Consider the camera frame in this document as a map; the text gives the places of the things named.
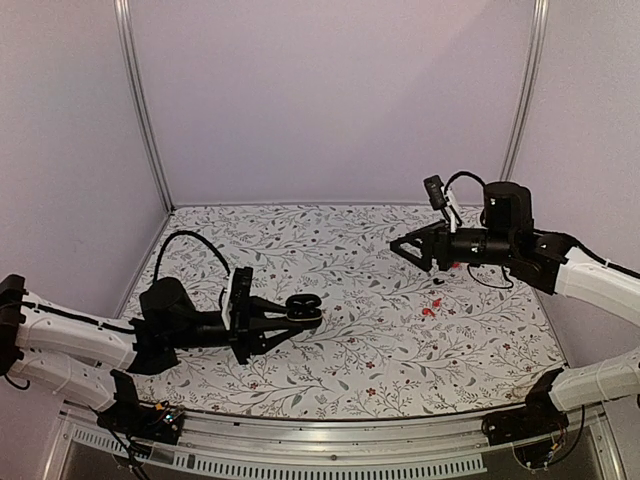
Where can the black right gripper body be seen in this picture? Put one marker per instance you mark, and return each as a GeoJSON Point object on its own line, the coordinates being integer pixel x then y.
{"type": "Point", "coordinates": [445, 256]}

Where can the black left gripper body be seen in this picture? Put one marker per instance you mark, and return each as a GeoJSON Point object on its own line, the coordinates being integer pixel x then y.
{"type": "Point", "coordinates": [242, 339]}

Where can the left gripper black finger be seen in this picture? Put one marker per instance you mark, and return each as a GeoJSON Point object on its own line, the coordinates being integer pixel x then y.
{"type": "Point", "coordinates": [262, 308]}
{"type": "Point", "coordinates": [272, 339]}

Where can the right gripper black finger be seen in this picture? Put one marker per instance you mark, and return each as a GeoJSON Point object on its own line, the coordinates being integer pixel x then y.
{"type": "Point", "coordinates": [422, 235]}
{"type": "Point", "coordinates": [413, 255]}

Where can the black earbud charging case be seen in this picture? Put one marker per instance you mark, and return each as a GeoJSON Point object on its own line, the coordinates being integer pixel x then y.
{"type": "Point", "coordinates": [303, 308]}

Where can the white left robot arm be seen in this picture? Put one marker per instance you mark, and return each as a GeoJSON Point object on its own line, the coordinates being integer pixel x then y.
{"type": "Point", "coordinates": [42, 342]}

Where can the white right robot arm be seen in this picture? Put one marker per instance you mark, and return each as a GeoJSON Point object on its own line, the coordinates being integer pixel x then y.
{"type": "Point", "coordinates": [550, 262]}

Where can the floral patterned table mat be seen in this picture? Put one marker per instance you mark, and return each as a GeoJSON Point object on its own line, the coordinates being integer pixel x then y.
{"type": "Point", "coordinates": [374, 355]}

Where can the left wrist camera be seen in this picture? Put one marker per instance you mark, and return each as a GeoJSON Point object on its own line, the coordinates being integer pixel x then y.
{"type": "Point", "coordinates": [236, 296]}

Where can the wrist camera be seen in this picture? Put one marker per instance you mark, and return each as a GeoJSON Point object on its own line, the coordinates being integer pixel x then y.
{"type": "Point", "coordinates": [236, 296]}
{"type": "Point", "coordinates": [434, 188]}

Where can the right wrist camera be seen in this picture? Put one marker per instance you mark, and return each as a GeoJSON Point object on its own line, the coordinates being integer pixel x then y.
{"type": "Point", "coordinates": [434, 188]}

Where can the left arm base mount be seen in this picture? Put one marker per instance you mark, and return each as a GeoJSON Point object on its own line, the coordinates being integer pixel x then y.
{"type": "Point", "coordinates": [161, 422]}

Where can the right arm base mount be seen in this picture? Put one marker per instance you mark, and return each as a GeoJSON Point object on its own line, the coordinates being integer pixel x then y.
{"type": "Point", "coordinates": [538, 415]}

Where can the right aluminium frame post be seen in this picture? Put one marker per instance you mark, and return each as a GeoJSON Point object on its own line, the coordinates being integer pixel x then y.
{"type": "Point", "coordinates": [527, 88]}

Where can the aluminium frame post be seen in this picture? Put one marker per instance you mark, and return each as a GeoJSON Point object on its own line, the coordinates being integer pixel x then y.
{"type": "Point", "coordinates": [122, 10]}
{"type": "Point", "coordinates": [527, 88]}

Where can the left aluminium frame post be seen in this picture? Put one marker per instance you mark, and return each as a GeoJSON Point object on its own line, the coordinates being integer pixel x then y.
{"type": "Point", "coordinates": [122, 10]}

